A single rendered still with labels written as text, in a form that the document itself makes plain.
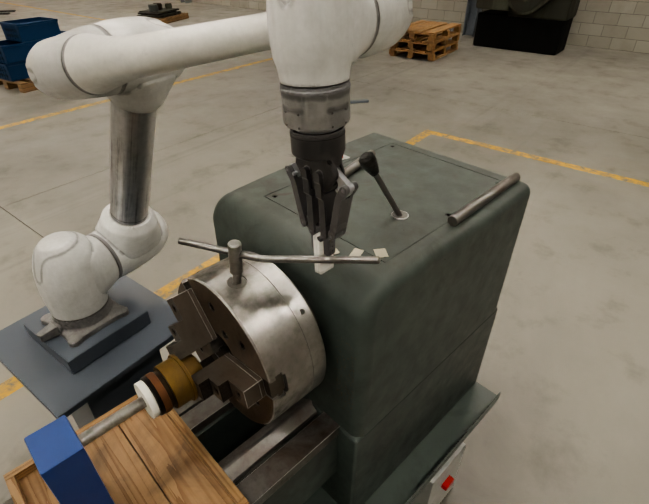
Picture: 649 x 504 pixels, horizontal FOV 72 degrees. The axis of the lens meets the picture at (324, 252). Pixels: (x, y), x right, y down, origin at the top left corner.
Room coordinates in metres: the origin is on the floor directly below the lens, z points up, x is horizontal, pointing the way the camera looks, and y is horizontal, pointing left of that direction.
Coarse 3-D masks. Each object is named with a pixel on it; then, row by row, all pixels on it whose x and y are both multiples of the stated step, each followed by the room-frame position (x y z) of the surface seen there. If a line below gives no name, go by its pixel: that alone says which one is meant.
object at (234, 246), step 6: (234, 240) 0.60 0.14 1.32; (228, 246) 0.59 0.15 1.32; (234, 246) 0.59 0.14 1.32; (240, 246) 0.59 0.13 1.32; (228, 252) 0.59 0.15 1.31; (234, 252) 0.59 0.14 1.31; (240, 252) 0.59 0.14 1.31; (234, 258) 0.59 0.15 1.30; (240, 258) 0.59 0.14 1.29; (234, 264) 0.59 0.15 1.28; (240, 264) 0.59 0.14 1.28; (234, 270) 0.59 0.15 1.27; (240, 270) 0.59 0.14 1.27; (234, 276) 0.59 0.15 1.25; (240, 276) 0.60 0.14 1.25; (234, 282) 0.60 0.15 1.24; (240, 282) 0.60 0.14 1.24
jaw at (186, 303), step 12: (168, 300) 0.62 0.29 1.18; (180, 300) 0.61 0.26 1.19; (192, 300) 0.62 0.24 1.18; (180, 312) 0.59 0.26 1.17; (192, 312) 0.60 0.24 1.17; (204, 312) 0.61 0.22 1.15; (180, 324) 0.58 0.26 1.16; (192, 324) 0.59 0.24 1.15; (204, 324) 0.59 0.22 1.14; (180, 336) 0.56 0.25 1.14; (192, 336) 0.57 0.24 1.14; (204, 336) 0.58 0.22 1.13; (216, 336) 0.59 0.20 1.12; (168, 348) 0.55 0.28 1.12; (180, 348) 0.55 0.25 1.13; (192, 348) 0.55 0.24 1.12
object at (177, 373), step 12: (168, 360) 0.53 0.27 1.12; (180, 360) 0.52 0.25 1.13; (192, 360) 0.54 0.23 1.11; (156, 372) 0.51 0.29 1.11; (168, 372) 0.50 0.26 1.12; (180, 372) 0.50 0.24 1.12; (192, 372) 0.52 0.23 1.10; (156, 384) 0.48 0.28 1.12; (168, 384) 0.49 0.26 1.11; (180, 384) 0.49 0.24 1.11; (192, 384) 0.49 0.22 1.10; (156, 396) 0.46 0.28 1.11; (168, 396) 0.47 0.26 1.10; (180, 396) 0.48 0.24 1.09; (192, 396) 0.49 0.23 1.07; (168, 408) 0.46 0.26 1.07
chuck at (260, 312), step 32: (192, 288) 0.63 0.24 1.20; (224, 288) 0.58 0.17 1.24; (256, 288) 0.59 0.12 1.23; (224, 320) 0.56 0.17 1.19; (256, 320) 0.54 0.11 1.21; (288, 320) 0.55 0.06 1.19; (256, 352) 0.50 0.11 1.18; (288, 352) 0.52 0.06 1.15; (288, 384) 0.49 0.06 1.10; (256, 416) 0.52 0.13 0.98
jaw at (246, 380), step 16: (208, 368) 0.52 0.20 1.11; (224, 368) 0.52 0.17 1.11; (240, 368) 0.52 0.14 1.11; (208, 384) 0.49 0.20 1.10; (224, 384) 0.48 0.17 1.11; (240, 384) 0.48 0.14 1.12; (256, 384) 0.48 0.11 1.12; (272, 384) 0.48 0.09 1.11; (224, 400) 0.48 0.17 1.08; (240, 400) 0.47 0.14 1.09; (256, 400) 0.47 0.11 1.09
